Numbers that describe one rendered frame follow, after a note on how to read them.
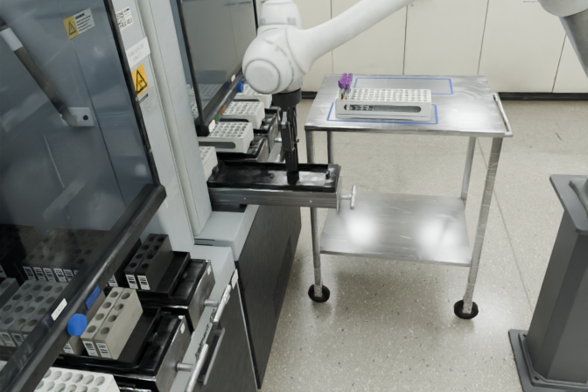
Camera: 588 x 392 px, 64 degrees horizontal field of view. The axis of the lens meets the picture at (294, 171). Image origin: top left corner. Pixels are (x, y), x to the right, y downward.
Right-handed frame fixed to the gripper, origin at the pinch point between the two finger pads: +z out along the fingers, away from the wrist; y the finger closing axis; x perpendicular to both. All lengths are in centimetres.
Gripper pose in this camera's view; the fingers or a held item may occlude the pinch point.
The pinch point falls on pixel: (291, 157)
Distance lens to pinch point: 128.6
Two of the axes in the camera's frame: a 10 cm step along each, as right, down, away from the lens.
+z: 0.7, 8.4, 5.4
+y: -1.7, 5.4, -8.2
